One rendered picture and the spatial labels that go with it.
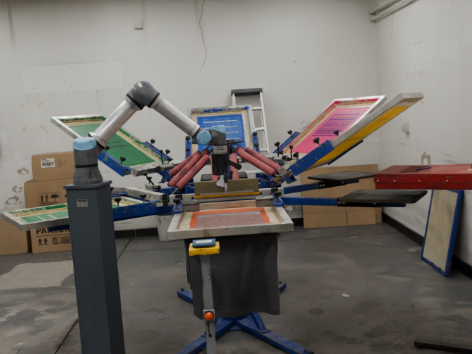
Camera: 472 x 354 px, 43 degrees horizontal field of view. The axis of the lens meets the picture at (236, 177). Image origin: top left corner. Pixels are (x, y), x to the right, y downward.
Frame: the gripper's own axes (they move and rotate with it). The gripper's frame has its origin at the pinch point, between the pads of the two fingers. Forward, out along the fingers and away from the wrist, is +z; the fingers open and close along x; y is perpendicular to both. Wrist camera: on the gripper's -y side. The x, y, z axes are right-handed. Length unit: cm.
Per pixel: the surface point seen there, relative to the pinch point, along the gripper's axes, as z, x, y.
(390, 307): 109, -96, -117
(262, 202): 8.8, 0.3, -19.4
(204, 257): 19, 77, 12
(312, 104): -44, -415, -117
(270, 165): -5, -73, -31
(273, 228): 12, 58, -20
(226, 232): 12, 58, 2
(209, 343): 57, 77, 12
